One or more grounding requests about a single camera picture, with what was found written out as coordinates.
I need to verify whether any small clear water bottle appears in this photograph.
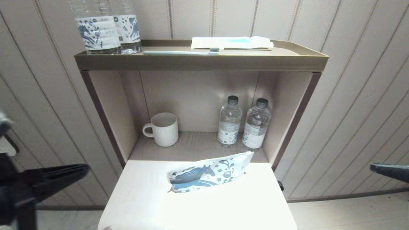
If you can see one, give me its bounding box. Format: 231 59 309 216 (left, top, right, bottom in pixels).
218 96 243 148
242 98 272 151

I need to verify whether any white blue horse pouch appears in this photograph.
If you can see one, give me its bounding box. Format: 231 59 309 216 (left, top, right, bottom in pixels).
167 151 255 194

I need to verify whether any large horse label water bottle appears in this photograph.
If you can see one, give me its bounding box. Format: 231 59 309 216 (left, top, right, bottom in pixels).
110 0 142 54
70 0 122 55

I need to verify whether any toothbrush in white wrapper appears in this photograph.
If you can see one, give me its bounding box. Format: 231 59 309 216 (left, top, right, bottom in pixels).
191 36 274 50

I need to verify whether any white ribbed ceramic mug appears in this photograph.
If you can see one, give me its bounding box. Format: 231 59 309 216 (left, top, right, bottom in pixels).
143 112 179 147

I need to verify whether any light blue toothbrush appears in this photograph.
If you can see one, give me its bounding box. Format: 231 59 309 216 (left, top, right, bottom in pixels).
143 48 220 56

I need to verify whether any beige wooden shelf unit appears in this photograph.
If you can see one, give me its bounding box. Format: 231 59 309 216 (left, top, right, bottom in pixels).
74 39 329 230

